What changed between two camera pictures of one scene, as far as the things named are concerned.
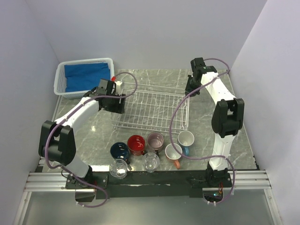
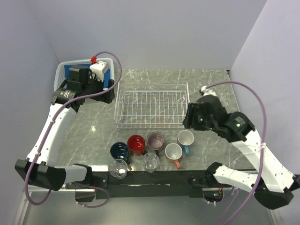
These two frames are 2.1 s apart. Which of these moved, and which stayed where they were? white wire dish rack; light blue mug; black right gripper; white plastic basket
Moved: black right gripper
Stayed: white wire dish rack; light blue mug; white plastic basket
